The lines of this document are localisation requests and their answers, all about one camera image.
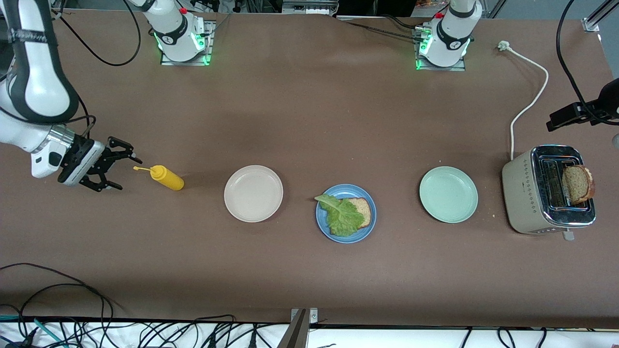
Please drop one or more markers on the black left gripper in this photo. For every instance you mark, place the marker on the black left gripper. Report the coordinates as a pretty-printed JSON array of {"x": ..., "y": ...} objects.
[{"x": 596, "y": 109}]

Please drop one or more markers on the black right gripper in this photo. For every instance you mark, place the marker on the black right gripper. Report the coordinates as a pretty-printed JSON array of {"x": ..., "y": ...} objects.
[{"x": 79, "y": 156}]

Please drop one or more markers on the yellow mustard squeeze bottle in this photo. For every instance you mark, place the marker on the yellow mustard squeeze bottle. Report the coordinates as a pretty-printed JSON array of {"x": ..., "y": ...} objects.
[{"x": 169, "y": 180}]

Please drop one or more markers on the brown bread slice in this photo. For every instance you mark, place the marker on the brown bread slice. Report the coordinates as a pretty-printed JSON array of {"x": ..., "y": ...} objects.
[
  {"x": 365, "y": 210},
  {"x": 578, "y": 183}
]

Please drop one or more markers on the blue round plate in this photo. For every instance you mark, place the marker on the blue round plate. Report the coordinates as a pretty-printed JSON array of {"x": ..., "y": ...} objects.
[{"x": 346, "y": 190}]

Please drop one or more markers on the green lettuce leaf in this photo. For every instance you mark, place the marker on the green lettuce leaf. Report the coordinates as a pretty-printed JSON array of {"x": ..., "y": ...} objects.
[{"x": 343, "y": 217}]

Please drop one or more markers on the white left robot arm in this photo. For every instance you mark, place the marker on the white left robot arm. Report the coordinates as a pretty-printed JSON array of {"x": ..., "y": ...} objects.
[{"x": 449, "y": 38}]

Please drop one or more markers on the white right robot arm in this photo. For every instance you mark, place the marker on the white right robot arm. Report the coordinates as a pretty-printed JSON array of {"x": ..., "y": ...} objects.
[{"x": 38, "y": 82}]

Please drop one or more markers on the mint green round plate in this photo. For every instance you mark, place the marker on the mint green round plate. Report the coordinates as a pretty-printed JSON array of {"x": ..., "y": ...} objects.
[{"x": 448, "y": 194}]

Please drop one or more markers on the beige round plate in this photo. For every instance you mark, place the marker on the beige round plate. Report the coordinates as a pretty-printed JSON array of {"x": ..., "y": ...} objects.
[{"x": 253, "y": 194}]

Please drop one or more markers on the beige chrome toaster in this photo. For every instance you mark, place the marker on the beige chrome toaster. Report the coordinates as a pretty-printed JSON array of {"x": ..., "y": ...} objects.
[{"x": 524, "y": 198}]

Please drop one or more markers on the orange snack bag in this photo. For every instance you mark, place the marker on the orange snack bag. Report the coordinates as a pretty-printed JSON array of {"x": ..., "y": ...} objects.
[{"x": 420, "y": 5}]

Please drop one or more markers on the grey power strip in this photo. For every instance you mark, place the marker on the grey power strip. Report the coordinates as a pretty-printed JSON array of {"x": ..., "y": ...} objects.
[{"x": 309, "y": 7}]

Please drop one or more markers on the aluminium frame profile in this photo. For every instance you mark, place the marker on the aluminium frame profile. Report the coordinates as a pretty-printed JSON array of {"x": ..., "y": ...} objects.
[{"x": 591, "y": 24}]

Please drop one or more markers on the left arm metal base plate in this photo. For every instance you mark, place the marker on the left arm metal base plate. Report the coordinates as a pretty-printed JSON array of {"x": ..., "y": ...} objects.
[{"x": 459, "y": 66}]

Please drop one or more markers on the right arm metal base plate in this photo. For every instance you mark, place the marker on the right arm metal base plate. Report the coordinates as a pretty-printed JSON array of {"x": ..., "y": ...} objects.
[{"x": 212, "y": 48}]

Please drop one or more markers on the dark metal post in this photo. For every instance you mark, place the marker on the dark metal post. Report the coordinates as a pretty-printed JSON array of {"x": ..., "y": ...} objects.
[{"x": 295, "y": 336}]

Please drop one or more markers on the small metal table bracket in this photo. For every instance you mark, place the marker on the small metal table bracket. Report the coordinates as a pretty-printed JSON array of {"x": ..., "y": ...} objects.
[{"x": 313, "y": 316}]

